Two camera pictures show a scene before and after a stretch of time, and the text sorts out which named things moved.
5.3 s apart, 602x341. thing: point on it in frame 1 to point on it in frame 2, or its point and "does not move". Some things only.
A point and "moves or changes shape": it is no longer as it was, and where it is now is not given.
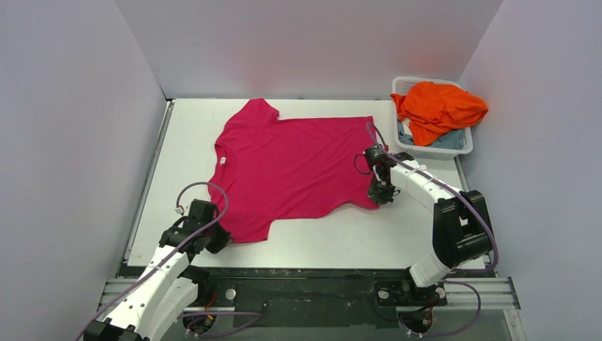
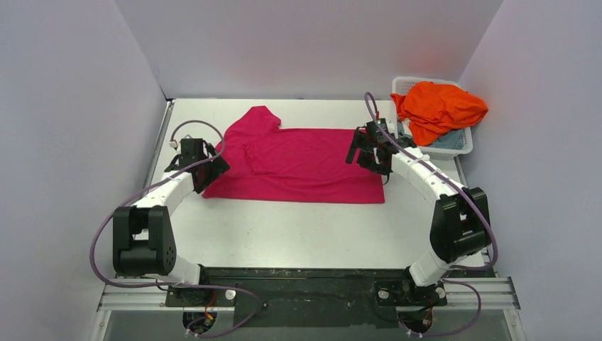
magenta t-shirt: (268, 168) moves or changes shape
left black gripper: (219, 237) to (209, 172)
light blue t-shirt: (453, 141) does not move
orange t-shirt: (433, 109) does not move
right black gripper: (379, 190) to (365, 151)
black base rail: (302, 298) does not move
